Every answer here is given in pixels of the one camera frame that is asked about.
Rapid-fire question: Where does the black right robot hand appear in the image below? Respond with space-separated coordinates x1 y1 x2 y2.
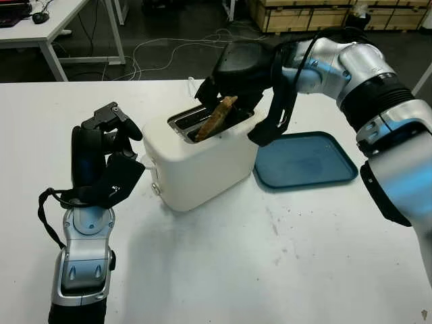
195 40 276 114

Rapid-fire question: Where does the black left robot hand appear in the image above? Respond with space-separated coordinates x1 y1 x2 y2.
70 102 143 190

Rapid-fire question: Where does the brown bread slice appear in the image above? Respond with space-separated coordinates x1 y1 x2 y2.
194 95 239 142

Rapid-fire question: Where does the white two-slot toaster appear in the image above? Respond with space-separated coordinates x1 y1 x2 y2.
142 103 265 213

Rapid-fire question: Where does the blue plastic tray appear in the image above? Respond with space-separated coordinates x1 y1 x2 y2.
252 131 359 193

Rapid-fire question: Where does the white desk leg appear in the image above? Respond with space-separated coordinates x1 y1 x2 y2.
412 62 432 95
111 0 131 27
221 0 237 23

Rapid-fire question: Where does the wooden crate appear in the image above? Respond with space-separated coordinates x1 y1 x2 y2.
366 0 428 31
248 0 352 34

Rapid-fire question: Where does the black trash bin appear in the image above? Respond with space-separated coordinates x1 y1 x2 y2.
344 11 371 34

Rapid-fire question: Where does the white office desk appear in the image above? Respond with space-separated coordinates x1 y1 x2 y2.
0 0 126 82

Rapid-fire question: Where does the black laptop with red screen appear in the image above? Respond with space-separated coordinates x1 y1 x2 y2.
0 0 34 28

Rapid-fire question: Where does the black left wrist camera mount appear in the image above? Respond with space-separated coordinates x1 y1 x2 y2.
60 152 146 210

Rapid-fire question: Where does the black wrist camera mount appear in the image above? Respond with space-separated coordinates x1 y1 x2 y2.
60 152 146 210
248 47 300 146

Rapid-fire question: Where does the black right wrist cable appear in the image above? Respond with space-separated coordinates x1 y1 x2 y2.
292 26 369 90

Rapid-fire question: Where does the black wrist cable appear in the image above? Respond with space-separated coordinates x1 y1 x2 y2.
292 26 369 90
37 188 70 250

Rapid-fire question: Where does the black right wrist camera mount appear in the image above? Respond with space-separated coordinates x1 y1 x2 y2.
248 47 300 146

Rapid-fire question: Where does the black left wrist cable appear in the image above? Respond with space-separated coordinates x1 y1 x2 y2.
37 188 70 250

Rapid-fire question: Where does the white floor cable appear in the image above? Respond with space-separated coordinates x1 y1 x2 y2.
130 28 267 82

